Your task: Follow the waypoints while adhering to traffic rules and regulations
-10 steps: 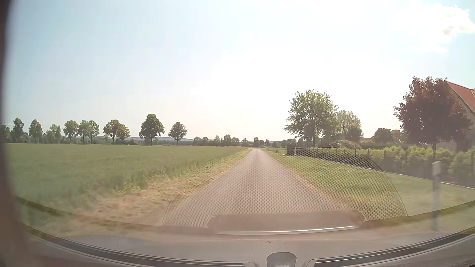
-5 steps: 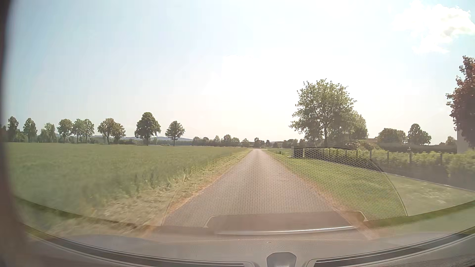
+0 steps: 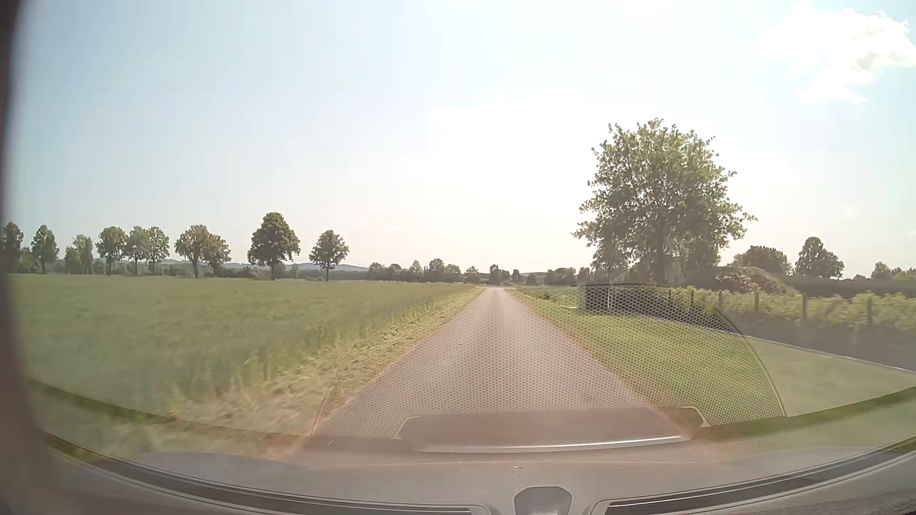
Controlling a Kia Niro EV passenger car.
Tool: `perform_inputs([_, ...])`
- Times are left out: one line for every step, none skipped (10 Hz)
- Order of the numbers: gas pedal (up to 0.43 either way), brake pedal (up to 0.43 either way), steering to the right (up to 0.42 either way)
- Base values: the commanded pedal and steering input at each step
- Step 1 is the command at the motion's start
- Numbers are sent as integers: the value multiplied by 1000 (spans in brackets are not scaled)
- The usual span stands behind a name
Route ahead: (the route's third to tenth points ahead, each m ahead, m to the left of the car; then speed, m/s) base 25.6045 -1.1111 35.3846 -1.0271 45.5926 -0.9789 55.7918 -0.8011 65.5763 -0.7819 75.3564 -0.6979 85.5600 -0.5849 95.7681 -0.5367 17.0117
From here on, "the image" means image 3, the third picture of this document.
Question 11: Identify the distant line of trees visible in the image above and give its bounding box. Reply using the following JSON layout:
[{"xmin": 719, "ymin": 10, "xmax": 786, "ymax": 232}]
[{"xmin": 365, "ymin": 258, "xmax": 595, "ymax": 287}]

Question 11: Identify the grey asphalt road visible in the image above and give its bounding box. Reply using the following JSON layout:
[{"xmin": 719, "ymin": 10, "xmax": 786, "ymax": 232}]
[{"xmin": 315, "ymin": 287, "xmax": 648, "ymax": 439}]

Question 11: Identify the dry grass verge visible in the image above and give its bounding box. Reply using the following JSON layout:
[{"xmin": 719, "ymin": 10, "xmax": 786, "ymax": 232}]
[{"xmin": 43, "ymin": 286, "xmax": 485, "ymax": 459}]

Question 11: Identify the large leafy tree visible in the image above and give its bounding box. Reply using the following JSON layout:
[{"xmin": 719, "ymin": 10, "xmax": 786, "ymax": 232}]
[{"xmin": 572, "ymin": 119, "xmax": 757, "ymax": 286}]

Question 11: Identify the mown green grass verge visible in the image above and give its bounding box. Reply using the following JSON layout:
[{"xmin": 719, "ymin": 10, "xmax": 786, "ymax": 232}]
[{"xmin": 512, "ymin": 288, "xmax": 916, "ymax": 430}]

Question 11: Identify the car's own bonnet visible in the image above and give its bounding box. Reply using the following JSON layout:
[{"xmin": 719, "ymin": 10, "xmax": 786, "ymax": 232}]
[{"xmin": 43, "ymin": 429, "xmax": 916, "ymax": 515}]

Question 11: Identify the row of trees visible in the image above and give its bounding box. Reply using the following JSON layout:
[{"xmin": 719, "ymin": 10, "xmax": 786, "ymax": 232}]
[{"xmin": 0, "ymin": 212, "xmax": 352, "ymax": 281}]

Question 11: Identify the green crop field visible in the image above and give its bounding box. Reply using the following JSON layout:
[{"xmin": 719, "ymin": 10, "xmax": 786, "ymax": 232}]
[{"xmin": 7, "ymin": 275, "xmax": 479, "ymax": 419}]

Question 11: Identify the round-crowned tree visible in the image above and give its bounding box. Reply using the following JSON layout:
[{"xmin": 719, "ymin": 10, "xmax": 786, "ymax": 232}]
[
  {"xmin": 793, "ymin": 237, "xmax": 845, "ymax": 280},
  {"xmin": 731, "ymin": 245, "xmax": 792, "ymax": 278}
]

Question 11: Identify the overgrown green field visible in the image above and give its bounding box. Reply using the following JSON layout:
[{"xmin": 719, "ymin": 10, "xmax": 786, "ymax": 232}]
[{"xmin": 517, "ymin": 285, "xmax": 916, "ymax": 337}]

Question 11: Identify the dark green hedge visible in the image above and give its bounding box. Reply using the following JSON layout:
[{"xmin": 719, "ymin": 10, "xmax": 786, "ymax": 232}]
[{"xmin": 780, "ymin": 276, "xmax": 916, "ymax": 300}]

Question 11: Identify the wooden post wire fence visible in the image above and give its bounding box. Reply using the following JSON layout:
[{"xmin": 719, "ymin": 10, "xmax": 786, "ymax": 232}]
[{"xmin": 580, "ymin": 282, "xmax": 916, "ymax": 331}]

